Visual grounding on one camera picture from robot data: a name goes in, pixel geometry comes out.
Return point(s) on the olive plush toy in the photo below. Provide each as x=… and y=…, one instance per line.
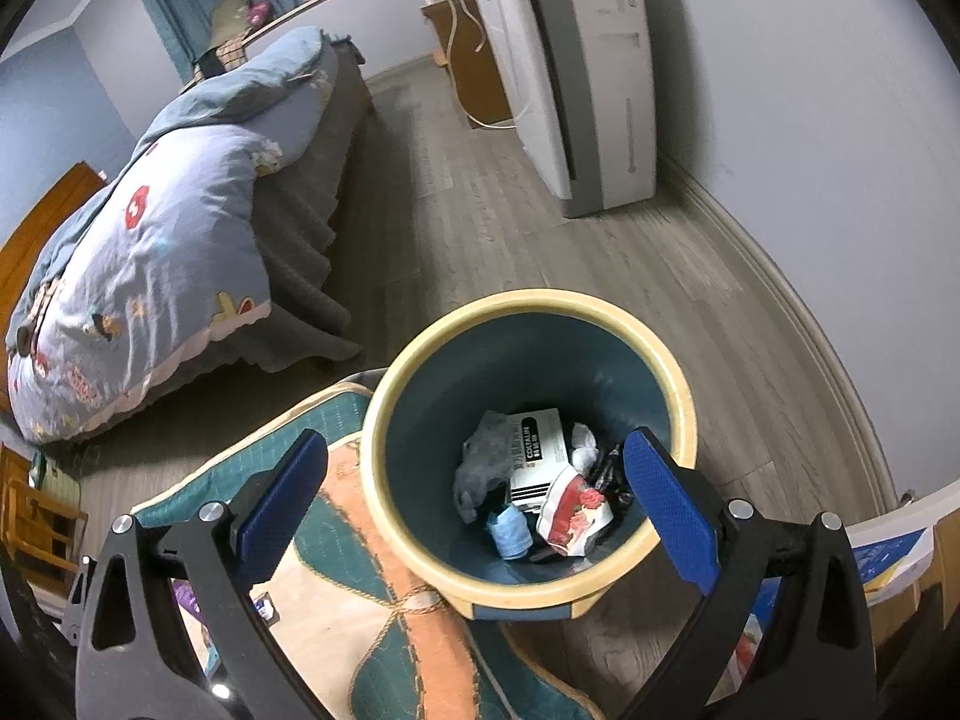
x=229, y=15

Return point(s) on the small white blue packet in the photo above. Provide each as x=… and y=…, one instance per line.
x=264, y=607

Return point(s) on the light blue face mask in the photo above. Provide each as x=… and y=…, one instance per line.
x=510, y=532

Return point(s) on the black plastic bag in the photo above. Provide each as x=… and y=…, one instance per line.
x=611, y=476

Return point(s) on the red white packet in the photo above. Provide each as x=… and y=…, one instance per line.
x=574, y=510

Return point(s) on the clear plastic bag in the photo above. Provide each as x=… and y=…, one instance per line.
x=484, y=465

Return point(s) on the patterned teal orange mat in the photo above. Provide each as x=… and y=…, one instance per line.
x=352, y=615

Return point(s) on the bed with grey skirt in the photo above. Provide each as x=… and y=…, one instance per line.
x=307, y=225

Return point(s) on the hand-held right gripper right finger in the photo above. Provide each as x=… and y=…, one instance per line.
x=667, y=510

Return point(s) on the purple bottle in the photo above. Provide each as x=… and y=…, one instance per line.
x=185, y=594

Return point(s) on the wooden cabinet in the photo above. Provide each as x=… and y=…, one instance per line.
x=472, y=67

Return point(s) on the white tissue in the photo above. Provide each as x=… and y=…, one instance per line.
x=581, y=442

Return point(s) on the white black cardboard box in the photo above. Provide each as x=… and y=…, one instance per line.
x=536, y=457

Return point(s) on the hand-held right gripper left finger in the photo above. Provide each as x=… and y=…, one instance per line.
x=281, y=510

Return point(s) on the pink toy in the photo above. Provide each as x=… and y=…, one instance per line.
x=260, y=15

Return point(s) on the wooden headboard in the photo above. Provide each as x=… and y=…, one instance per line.
x=45, y=225

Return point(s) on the yellow-rimmed teal trash bin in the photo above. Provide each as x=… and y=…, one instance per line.
x=525, y=360

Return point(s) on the pale green box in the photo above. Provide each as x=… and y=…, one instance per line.
x=52, y=484

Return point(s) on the wooden stool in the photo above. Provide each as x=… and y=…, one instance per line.
x=30, y=517

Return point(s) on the bed with blue duvet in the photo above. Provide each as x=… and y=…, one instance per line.
x=150, y=255

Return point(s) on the white standing air conditioner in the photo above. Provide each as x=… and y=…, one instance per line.
x=600, y=90

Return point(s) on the blue white yellow bag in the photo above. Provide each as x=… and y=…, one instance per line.
x=892, y=551

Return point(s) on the teal curtain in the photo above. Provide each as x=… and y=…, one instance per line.
x=180, y=15

